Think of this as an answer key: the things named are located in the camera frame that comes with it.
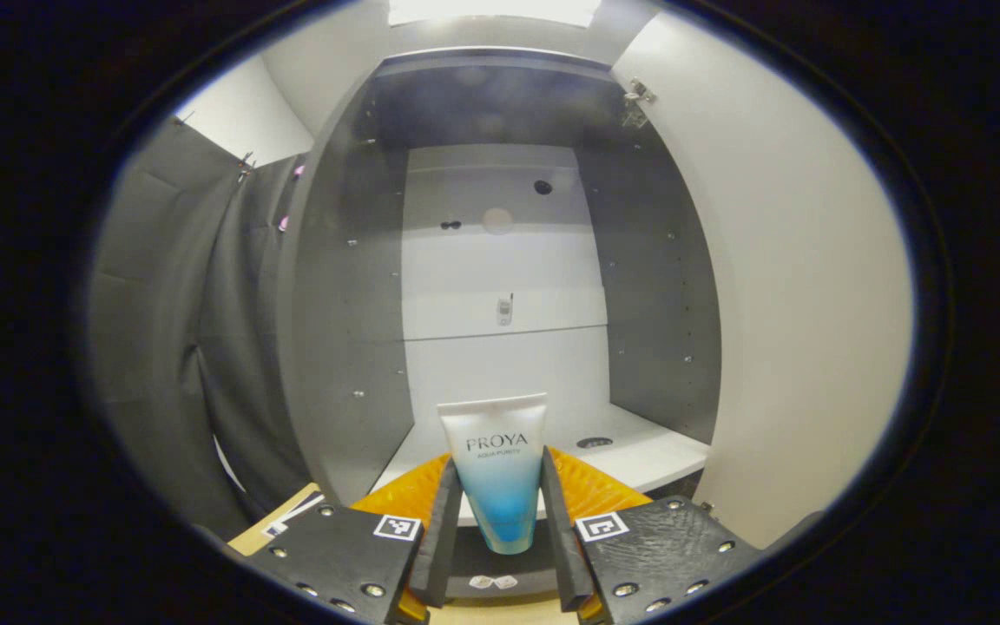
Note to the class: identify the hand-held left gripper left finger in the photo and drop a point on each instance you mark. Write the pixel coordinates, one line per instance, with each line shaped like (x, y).
(444, 547)

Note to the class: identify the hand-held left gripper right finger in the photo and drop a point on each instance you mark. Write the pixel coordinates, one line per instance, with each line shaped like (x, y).
(559, 547)

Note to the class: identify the white blue tube bottle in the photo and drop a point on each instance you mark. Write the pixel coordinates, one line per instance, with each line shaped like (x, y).
(498, 477)

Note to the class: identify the grey cabinet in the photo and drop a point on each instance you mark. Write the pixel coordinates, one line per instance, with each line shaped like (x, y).
(344, 304)

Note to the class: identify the metal door hinge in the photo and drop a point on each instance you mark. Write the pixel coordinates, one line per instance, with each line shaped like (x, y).
(637, 100)
(707, 508)

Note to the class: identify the white portrait cover book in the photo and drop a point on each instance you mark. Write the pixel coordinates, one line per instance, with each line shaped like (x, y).
(296, 514)

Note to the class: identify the black backdrop cloth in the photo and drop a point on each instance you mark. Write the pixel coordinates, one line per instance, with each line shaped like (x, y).
(170, 347)

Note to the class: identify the ceiling light panel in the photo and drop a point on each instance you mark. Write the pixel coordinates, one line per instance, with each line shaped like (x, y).
(491, 9)

